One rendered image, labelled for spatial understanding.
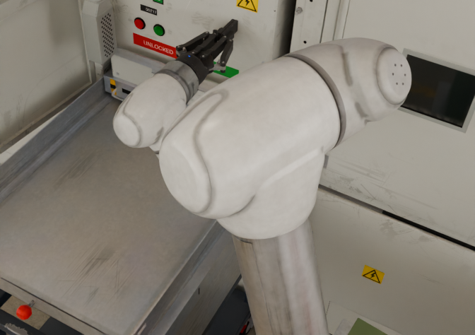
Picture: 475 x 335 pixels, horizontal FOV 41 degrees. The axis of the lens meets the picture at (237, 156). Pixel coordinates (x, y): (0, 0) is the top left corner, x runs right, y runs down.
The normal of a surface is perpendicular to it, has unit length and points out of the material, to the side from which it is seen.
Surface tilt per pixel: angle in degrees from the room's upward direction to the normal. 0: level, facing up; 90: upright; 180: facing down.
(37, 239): 0
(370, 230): 90
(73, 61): 90
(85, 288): 0
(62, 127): 90
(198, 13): 90
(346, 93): 51
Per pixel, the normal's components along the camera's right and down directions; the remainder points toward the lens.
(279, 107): 0.33, -0.36
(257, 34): -0.46, 0.61
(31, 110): 0.83, 0.42
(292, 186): 0.62, 0.35
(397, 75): 0.67, -0.07
